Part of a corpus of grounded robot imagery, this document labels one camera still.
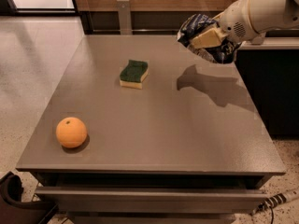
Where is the striped cable on floor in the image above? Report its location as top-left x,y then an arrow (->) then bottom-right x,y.
250,189 -> 299,216

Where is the left metal bracket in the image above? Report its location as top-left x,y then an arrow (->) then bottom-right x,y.
117,0 -> 133,35

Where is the orange fruit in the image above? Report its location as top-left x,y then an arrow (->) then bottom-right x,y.
56,117 -> 87,148

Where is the metal bracket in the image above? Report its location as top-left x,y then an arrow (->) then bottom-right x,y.
117,0 -> 133,35
250,33 -> 265,45

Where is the green yellow sponge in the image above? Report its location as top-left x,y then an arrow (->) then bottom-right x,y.
120,60 -> 149,90

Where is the metal rail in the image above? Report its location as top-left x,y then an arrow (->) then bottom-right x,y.
91,29 -> 178,35

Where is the black chair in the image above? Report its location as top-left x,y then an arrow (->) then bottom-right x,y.
0,172 -> 58,224

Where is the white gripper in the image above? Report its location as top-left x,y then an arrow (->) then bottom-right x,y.
190,0 -> 258,49

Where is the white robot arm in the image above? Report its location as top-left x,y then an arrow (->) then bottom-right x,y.
190,0 -> 299,49

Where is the blue chip bag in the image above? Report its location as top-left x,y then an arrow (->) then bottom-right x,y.
177,14 -> 241,64

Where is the right metal bracket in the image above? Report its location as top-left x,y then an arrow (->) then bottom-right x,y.
250,33 -> 265,45

